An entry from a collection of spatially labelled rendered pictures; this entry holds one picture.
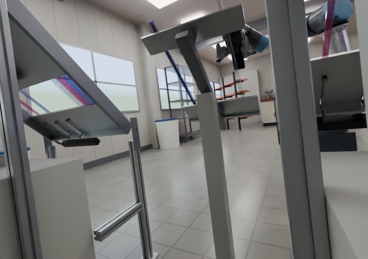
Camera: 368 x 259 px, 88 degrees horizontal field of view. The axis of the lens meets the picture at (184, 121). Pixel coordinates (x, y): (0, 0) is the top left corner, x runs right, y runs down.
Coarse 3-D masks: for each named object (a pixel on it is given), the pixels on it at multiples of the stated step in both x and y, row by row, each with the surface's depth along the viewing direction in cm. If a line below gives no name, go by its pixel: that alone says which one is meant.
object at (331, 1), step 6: (330, 0) 44; (330, 6) 45; (330, 12) 46; (330, 18) 47; (330, 24) 48; (324, 30) 50; (330, 30) 49; (324, 36) 50; (330, 36) 50; (324, 42) 51; (324, 48) 52; (324, 54) 53
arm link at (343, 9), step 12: (336, 0) 86; (324, 12) 88; (336, 12) 85; (348, 12) 85; (312, 24) 96; (324, 24) 90; (336, 24) 87; (348, 24) 88; (336, 36) 89; (336, 48) 90; (348, 48) 88
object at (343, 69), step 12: (312, 60) 54; (324, 60) 54; (336, 60) 53; (348, 60) 52; (312, 72) 57; (324, 72) 56; (336, 72) 56; (348, 72) 55; (360, 72) 54; (336, 84) 58; (348, 84) 58; (360, 84) 57; (324, 96) 63; (336, 96) 62; (348, 96) 61; (360, 96) 60
